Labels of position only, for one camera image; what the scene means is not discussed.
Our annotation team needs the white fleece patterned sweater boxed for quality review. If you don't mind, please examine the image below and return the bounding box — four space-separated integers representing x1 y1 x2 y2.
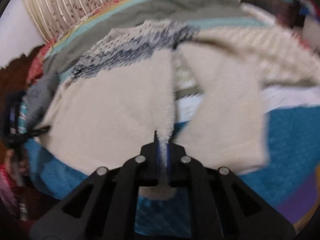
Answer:
40 20 319 174

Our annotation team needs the person's left hand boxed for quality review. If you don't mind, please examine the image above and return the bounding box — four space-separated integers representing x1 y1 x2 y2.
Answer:
4 149 29 180

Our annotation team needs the grey folded puffer jacket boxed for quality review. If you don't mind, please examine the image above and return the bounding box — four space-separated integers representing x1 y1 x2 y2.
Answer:
24 72 59 130

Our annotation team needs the carved wooden headboard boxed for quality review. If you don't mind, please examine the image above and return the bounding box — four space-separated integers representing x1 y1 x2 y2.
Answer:
0 45 44 104

